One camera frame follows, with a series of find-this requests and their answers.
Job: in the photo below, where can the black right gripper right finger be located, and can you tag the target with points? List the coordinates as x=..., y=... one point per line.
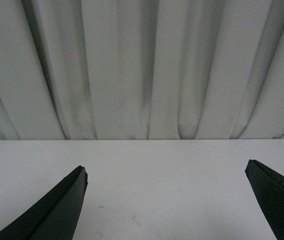
x=268, y=188

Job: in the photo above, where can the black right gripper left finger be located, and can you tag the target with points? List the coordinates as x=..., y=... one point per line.
x=55, y=215

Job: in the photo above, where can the grey pleated curtain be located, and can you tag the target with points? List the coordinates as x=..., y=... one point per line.
x=141, y=69

